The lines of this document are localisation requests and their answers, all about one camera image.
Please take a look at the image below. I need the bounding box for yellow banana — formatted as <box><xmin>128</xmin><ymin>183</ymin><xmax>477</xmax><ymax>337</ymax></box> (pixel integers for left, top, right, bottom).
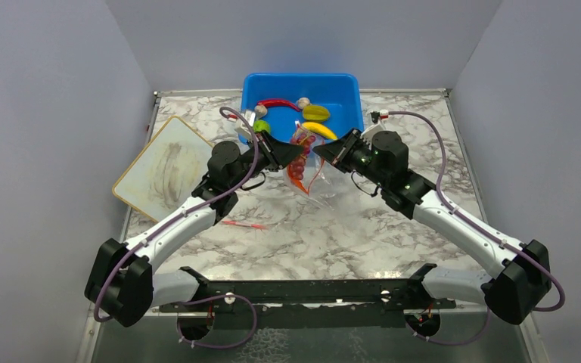
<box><xmin>300</xmin><ymin>122</ymin><xmax>337</xmax><ymax>140</ymax></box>

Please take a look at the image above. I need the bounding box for yellow green starfruit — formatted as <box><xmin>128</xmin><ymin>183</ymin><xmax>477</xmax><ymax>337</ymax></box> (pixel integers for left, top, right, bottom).
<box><xmin>302</xmin><ymin>104</ymin><xmax>331</xmax><ymax>123</ymax></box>

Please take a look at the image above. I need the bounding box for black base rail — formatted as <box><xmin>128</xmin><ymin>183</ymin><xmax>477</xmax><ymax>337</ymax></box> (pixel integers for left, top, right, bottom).
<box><xmin>159</xmin><ymin>278</ymin><xmax>456</xmax><ymax>330</ymax></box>

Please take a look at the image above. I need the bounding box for garlic bulb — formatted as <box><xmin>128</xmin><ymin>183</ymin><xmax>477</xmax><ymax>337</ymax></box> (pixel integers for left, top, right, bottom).
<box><xmin>253</xmin><ymin>104</ymin><xmax>268</xmax><ymax>119</ymax></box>
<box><xmin>296</xmin><ymin>97</ymin><xmax>311</xmax><ymax>110</ymax></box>

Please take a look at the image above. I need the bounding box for red pen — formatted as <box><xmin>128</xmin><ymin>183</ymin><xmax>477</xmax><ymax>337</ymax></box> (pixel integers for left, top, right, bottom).
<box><xmin>222</xmin><ymin>220</ymin><xmax>267</xmax><ymax>230</ymax></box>

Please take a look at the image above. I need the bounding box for clear zip bag orange zipper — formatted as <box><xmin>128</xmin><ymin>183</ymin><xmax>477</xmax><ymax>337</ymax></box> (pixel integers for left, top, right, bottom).
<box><xmin>283</xmin><ymin>121</ymin><xmax>357</xmax><ymax>210</ymax></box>

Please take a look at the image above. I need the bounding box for red chili pepper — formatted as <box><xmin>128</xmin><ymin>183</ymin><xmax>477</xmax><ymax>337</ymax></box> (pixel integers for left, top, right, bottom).
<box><xmin>256</xmin><ymin>98</ymin><xmax>301</xmax><ymax>112</ymax></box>

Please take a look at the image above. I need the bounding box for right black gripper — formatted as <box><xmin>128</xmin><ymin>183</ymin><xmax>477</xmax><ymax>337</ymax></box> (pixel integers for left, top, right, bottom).
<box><xmin>314</xmin><ymin>128</ymin><xmax>388</xmax><ymax>188</ymax></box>

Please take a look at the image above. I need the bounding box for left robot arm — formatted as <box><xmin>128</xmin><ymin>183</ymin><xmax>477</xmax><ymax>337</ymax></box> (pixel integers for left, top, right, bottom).
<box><xmin>84</xmin><ymin>132</ymin><xmax>304</xmax><ymax>327</ymax></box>

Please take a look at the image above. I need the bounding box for purple grape bunch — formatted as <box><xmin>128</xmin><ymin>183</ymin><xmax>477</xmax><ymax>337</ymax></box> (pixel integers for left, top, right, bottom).
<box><xmin>287</xmin><ymin>132</ymin><xmax>317</xmax><ymax>181</ymax></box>

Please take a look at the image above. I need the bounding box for white board with wooden frame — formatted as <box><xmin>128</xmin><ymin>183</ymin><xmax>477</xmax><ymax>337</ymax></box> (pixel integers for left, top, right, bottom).
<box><xmin>112</xmin><ymin>116</ymin><xmax>213</xmax><ymax>222</ymax></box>

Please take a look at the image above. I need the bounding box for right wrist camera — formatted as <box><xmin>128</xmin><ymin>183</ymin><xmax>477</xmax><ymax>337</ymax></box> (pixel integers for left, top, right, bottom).
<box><xmin>362</xmin><ymin>110</ymin><xmax>390</xmax><ymax>142</ymax></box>

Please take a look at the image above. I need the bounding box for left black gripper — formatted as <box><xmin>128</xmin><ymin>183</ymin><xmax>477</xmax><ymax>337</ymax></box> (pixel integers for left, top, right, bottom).
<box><xmin>229</xmin><ymin>130</ymin><xmax>304</xmax><ymax>191</ymax></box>

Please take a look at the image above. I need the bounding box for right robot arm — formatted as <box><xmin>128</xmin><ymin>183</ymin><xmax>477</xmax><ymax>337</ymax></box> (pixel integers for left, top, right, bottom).
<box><xmin>313</xmin><ymin>129</ymin><xmax>552</xmax><ymax>324</ymax></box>

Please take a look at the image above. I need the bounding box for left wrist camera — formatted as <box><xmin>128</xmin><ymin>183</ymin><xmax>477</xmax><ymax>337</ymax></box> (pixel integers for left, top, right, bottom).
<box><xmin>235</xmin><ymin>118</ymin><xmax>255</xmax><ymax>144</ymax></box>

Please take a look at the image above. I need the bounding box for green lime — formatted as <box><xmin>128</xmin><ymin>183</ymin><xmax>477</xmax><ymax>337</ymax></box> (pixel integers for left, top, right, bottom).
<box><xmin>253</xmin><ymin>119</ymin><xmax>272</xmax><ymax>134</ymax></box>

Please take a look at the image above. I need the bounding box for blue plastic bin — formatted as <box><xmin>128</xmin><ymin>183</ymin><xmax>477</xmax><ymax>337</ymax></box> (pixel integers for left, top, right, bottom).
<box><xmin>241</xmin><ymin>73</ymin><xmax>364</xmax><ymax>137</ymax></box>

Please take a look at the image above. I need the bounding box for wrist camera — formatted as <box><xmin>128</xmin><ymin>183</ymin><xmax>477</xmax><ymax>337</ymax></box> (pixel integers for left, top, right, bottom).
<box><xmin>362</xmin><ymin>110</ymin><xmax>390</xmax><ymax>142</ymax></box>
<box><xmin>235</xmin><ymin>118</ymin><xmax>255</xmax><ymax>144</ymax></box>

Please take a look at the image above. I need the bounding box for left garlic bulb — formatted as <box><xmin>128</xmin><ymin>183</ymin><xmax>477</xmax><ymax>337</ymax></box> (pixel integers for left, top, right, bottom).
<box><xmin>253</xmin><ymin>104</ymin><xmax>268</xmax><ymax>119</ymax></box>

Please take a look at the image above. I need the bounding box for right garlic bulb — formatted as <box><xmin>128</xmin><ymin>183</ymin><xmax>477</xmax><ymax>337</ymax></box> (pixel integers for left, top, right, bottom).
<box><xmin>296</xmin><ymin>97</ymin><xmax>311</xmax><ymax>110</ymax></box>

